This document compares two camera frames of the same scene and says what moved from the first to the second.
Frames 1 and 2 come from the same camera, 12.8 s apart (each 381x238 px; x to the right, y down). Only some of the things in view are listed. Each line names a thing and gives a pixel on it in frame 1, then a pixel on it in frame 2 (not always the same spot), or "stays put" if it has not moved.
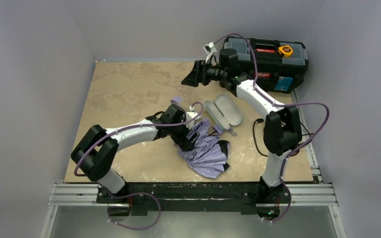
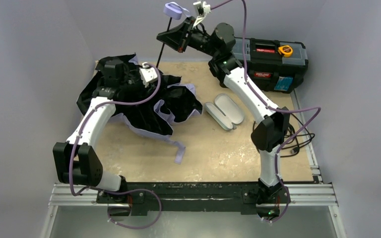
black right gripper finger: x=199 y=68 -> x=187 y=25
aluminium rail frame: x=317 y=194 stays put
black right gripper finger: x=192 y=79 -> x=176 y=38
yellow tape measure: x=286 y=50 stays put
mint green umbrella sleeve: x=223 y=112 stays put
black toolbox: x=274 y=72 stays put
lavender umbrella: x=209 y=155 -> x=146 y=100
